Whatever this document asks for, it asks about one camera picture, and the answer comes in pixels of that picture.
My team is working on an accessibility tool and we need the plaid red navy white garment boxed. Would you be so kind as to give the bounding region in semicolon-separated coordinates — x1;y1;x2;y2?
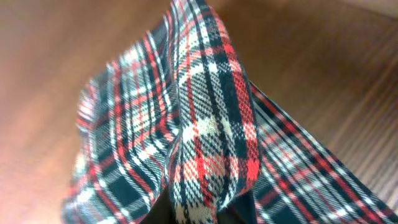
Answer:
62;1;397;223

